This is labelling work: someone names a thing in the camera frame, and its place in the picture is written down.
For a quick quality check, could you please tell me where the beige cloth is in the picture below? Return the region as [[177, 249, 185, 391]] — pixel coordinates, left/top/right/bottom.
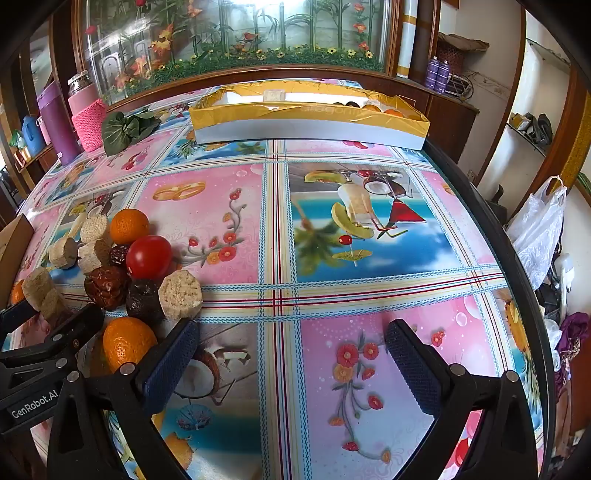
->
[[438, 33, 490, 51]]

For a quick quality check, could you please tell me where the blue thermos jug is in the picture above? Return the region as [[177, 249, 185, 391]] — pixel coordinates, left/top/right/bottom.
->
[[21, 115, 47, 158]]

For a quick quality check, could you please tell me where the purple cloth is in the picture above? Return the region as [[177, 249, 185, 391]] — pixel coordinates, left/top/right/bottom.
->
[[556, 311, 591, 384]]

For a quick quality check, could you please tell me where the purple thermos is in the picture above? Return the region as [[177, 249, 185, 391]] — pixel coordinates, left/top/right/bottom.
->
[[37, 82, 81, 166]]

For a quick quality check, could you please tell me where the dried red date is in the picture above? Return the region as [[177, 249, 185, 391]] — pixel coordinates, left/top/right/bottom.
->
[[108, 244, 132, 268], [84, 265, 132, 311]]

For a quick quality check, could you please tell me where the pink knit-sleeved bottle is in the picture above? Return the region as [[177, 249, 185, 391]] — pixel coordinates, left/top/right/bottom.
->
[[68, 70, 108, 152]]

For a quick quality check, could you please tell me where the dark shelf clutter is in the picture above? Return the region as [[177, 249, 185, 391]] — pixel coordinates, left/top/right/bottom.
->
[[508, 112, 555, 144]]

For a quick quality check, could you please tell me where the green leafy vegetable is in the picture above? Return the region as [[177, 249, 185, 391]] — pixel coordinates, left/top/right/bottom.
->
[[102, 111, 160, 157]]

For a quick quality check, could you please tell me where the white roll with yellow bands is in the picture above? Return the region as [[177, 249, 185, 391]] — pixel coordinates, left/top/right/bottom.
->
[[396, 0, 421, 78]]

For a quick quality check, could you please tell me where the wooden side cabinet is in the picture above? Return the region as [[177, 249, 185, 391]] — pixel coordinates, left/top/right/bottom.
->
[[16, 143, 60, 185]]

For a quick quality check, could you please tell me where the printed tablecloth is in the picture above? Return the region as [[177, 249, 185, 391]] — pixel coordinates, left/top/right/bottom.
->
[[0, 80, 546, 480]]

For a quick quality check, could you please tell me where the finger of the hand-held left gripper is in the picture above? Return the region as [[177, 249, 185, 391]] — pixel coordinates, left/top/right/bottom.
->
[[0, 299, 42, 332], [0, 304, 106, 371]]

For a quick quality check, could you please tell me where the white plastic bottle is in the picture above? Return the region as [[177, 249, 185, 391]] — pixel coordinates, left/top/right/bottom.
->
[[556, 254, 575, 294]]

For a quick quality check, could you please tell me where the yellow and white box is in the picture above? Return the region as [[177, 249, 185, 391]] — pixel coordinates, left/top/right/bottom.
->
[[189, 83, 431, 151]]

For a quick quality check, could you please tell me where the brown cardboard box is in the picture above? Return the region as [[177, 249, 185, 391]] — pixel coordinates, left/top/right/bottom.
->
[[0, 215, 35, 308]]

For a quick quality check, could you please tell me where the metal wire rack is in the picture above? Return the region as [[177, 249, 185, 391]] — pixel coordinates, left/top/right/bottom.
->
[[448, 74, 474, 97]]

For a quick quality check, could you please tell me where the white plastic bag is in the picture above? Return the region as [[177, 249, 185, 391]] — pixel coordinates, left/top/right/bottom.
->
[[508, 175, 568, 291]]

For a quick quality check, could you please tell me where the wicker basket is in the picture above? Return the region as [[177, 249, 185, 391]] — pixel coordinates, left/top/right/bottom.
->
[[436, 39, 467, 75]]

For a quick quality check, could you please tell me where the red cherry tomato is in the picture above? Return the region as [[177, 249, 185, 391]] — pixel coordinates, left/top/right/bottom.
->
[[126, 234, 173, 280]]

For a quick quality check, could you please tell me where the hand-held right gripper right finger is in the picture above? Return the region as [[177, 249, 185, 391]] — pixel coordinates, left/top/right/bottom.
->
[[385, 318, 541, 480]]

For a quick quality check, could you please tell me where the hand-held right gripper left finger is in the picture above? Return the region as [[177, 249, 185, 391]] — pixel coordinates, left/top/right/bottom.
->
[[46, 318, 201, 480]]

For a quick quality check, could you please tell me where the painted glass panel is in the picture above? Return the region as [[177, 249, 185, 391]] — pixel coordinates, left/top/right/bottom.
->
[[76, 0, 398, 104]]

